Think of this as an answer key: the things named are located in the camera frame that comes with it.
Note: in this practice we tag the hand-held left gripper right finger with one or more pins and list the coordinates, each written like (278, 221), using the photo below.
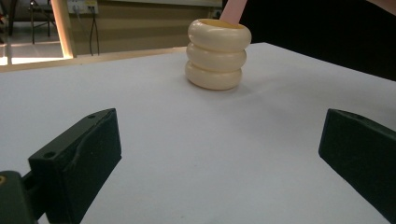
(364, 161)

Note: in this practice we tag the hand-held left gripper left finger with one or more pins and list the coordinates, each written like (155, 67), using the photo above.
(77, 161)

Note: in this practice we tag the cream ribbed cup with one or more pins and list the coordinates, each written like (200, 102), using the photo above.
(216, 59)

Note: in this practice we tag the lit wooden pillar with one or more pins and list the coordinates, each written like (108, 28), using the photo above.
(63, 29)

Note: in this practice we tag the dark metal chair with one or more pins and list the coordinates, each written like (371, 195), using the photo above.
(40, 18)

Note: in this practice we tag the wall power outlet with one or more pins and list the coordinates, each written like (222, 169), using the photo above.
(82, 6)

